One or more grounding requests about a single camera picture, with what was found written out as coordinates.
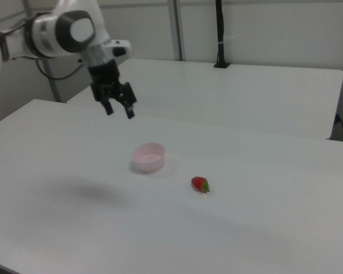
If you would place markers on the red strawberry with green leaves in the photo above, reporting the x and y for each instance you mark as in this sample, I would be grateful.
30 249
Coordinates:
199 183

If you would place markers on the white side table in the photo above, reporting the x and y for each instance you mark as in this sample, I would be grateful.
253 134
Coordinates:
231 94

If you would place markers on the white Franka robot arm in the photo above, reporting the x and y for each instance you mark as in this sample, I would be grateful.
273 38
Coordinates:
60 31

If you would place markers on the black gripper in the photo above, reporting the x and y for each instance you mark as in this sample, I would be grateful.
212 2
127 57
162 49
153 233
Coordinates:
105 75

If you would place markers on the pink plastic bowl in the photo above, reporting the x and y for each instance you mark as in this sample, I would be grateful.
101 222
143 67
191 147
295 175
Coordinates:
148 167

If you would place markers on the grey aluminium frame post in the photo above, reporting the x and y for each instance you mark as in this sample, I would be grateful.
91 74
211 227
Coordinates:
52 82

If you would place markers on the grey aluminium wall post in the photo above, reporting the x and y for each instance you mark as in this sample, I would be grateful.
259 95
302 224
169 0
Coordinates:
176 28

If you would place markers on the black camera pole with base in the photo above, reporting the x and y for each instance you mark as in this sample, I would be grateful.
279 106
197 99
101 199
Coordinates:
220 34

